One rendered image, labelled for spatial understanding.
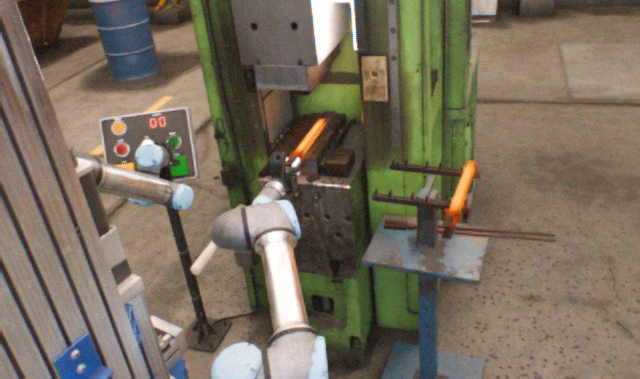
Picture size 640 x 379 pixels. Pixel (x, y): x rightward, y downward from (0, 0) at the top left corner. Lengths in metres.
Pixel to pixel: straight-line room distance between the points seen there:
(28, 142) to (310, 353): 0.73
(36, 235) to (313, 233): 1.42
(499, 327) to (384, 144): 1.11
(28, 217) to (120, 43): 5.68
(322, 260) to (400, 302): 0.50
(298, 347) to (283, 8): 1.13
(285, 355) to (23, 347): 0.54
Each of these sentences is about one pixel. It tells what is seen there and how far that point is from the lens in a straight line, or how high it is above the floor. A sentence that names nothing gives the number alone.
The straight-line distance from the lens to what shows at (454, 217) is 1.73.
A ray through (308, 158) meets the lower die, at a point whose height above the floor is 0.99.
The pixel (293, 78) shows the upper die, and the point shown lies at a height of 1.32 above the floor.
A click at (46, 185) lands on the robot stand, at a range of 1.01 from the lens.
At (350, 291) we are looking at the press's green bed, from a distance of 2.42.
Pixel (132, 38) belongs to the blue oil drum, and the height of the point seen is 0.46.
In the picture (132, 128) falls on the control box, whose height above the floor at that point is 1.15.
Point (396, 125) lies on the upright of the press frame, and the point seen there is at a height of 1.08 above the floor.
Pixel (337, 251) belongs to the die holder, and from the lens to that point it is 2.29.
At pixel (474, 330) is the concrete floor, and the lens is 2.82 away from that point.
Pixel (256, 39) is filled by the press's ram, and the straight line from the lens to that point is 2.04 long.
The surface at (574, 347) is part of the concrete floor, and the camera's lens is 2.83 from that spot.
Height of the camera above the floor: 2.00
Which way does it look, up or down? 29 degrees down
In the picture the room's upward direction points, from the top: 6 degrees counter-clockwise
